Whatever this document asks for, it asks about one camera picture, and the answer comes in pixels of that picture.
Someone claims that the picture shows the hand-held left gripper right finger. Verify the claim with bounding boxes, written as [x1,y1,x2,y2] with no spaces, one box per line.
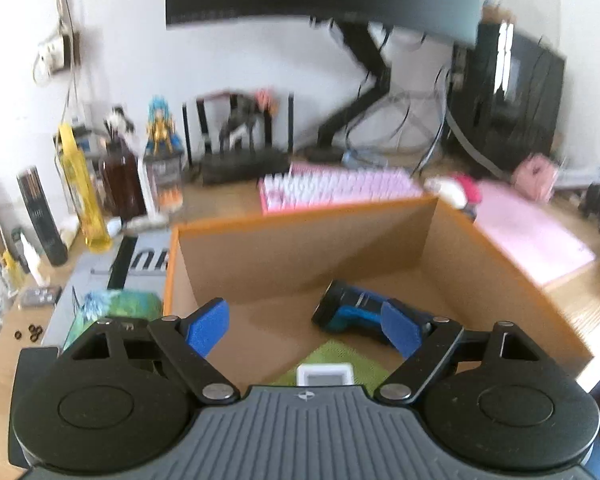
[374,298,542,406]

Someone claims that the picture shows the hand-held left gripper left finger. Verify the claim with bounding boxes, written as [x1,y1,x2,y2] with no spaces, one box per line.
[69,298,240,406]

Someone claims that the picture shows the blue and black handheld device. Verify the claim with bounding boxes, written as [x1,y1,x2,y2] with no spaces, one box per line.
[311,280,434,349]

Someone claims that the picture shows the green pad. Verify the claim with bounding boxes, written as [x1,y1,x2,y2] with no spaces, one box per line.
[272,339,394,389]

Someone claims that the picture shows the small white square device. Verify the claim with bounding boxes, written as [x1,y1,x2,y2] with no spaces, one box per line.
[295,362,354,389]

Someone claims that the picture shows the orange cardboard box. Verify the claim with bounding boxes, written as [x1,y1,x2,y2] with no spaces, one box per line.
[162,194,594,392]

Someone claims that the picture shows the wooden desktop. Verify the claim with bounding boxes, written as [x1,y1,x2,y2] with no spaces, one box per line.
[0,150,600,466]

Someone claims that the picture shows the green and blue printed packet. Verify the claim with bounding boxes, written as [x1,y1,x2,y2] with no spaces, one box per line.
[62,288,164,352]

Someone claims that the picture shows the white mouse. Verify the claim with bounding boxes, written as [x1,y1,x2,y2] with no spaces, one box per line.
[423,177,467,209]

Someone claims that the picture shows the clear figurine display stand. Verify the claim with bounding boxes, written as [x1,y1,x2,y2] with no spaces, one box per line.
[139,152,185,217]

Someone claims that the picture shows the pink mouse pad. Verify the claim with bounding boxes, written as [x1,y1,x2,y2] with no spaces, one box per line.
[472,179,597,289]

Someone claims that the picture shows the magenta mouse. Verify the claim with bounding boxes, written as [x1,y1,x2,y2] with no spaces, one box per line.
[452,173,484,207]

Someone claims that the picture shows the pink keyboard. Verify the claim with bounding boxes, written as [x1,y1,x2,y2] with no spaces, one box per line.
[258,162,424,216]

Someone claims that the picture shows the dark figurine on black base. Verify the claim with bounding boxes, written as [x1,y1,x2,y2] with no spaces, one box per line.
[182,91,296,187]

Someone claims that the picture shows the small white tube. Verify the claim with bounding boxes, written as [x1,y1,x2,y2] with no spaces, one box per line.
[59,214,82,249]

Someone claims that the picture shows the brown bottle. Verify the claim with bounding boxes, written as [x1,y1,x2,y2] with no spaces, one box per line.
[99,137,146,219]

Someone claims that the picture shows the yellow clear bottle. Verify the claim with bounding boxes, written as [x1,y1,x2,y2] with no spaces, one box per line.
[54,123,114,254]

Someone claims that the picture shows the small white dropper bottle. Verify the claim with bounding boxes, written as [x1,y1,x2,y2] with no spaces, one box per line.
[17,234,49,287]

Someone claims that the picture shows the tall black bottle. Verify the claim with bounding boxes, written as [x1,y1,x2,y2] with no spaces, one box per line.
[17,167,70,267]

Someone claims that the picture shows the pink plush toy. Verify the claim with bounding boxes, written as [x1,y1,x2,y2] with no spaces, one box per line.
[510,153,561,202]

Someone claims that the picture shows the blue-haired gold figurine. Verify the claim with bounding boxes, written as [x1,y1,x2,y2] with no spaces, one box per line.
[144,97,184,157]

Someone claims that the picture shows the small yellow bottle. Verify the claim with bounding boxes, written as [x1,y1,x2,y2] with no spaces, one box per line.
[0,250,27,292]

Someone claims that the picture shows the dark-haired small figurine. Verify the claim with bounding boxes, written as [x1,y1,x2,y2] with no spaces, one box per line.
[104,104,134,142]

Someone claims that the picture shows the black headphones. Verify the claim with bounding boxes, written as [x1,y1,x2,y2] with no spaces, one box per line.
[579,182,600,222]

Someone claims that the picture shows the white and blue keyboard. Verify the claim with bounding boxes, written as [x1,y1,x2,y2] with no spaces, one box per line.
[554,164,600,192]

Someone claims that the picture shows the black computer case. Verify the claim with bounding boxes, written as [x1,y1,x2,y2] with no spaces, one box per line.
[447,19,567,174]

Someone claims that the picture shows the blue ring-shaped frame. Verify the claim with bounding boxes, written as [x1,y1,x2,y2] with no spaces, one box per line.
[341,147,387,167]

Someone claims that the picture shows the white computer cable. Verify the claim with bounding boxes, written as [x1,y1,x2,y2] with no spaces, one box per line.
[447,110,503,177]

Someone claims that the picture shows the black monitor cables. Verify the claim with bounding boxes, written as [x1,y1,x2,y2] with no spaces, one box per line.
[345,90,453,181]

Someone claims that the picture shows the white wall socket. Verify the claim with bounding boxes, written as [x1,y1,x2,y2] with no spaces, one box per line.
[33,31,79,84]

